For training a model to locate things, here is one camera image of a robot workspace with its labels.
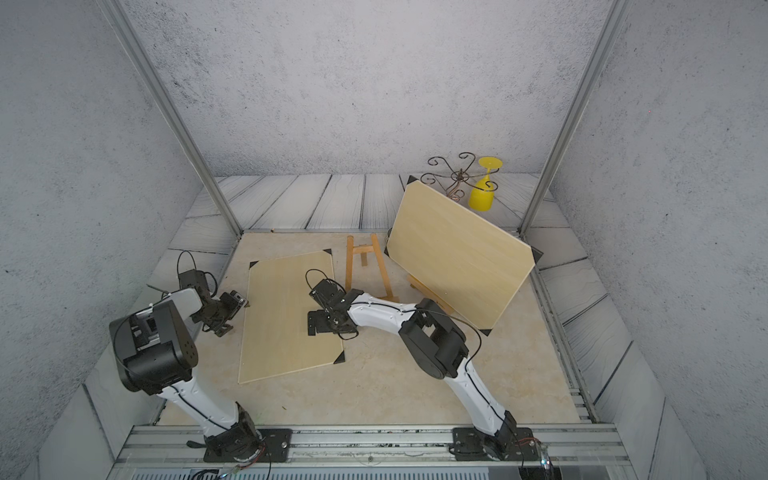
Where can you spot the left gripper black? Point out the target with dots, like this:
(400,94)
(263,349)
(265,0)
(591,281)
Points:
(234,300)

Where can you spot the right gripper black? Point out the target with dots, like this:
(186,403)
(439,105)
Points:
(319,326)

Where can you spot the wooden board black corners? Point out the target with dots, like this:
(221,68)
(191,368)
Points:
(479,270)
(275,336)

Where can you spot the small wooden easel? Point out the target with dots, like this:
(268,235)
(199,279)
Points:
(428,293)

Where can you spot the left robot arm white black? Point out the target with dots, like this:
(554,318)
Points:
(156,354)

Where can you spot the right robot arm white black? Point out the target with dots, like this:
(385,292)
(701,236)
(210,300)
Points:
(438,347)

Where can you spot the metal scroll stand dark base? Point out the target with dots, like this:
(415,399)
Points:
(453,183)

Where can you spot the yellow plastic wine glass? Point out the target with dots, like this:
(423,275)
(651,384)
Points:
(482,193)

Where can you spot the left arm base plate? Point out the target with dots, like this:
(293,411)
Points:
(270,445)

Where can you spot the aluminium mounting rail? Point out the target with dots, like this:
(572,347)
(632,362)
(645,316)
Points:
(568,451)

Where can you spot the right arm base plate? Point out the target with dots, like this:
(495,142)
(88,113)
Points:
(468,447)

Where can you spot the left metal frame post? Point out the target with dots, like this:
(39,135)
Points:
(131,44)

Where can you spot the metal frame post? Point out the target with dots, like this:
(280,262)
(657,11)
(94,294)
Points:
(594,67)
(131,44)

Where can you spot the right metal frame post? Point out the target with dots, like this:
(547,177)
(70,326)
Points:
(594,67)

